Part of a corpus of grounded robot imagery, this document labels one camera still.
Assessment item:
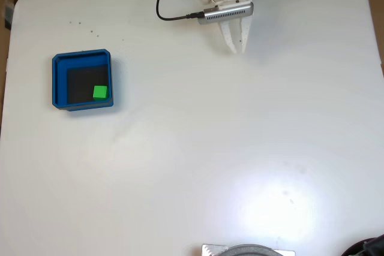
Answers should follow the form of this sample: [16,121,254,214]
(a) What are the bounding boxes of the dark object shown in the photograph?
[341,233,384,256]

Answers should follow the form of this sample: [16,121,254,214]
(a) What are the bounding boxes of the silver metal plate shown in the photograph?
[201,243,296,256]

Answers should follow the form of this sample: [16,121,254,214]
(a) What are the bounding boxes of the grey round object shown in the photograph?
[220,243,284,256]

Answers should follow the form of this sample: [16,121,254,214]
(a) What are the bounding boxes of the green cube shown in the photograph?
[92,85,109,101]

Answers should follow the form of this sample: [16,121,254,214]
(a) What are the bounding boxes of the blue box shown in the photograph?
[52,48,115,112]

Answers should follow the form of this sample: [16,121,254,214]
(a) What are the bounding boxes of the silver camera with white bracket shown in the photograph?
[197,1,255,26]

